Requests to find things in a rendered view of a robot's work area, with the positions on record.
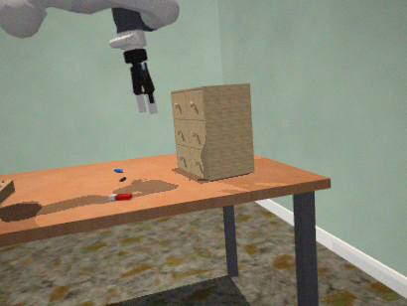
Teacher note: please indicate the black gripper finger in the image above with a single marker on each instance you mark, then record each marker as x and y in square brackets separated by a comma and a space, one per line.
[149, 91]
[137, 89]

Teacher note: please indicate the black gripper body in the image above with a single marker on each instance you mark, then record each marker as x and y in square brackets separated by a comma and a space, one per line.
[135, 57]

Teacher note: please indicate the wooden drawer front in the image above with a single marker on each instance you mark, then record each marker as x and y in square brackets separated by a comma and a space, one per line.
[181, 130]
[199, 162]
[179, 104]
[197, 133]
[195, 106]
[184, 157]

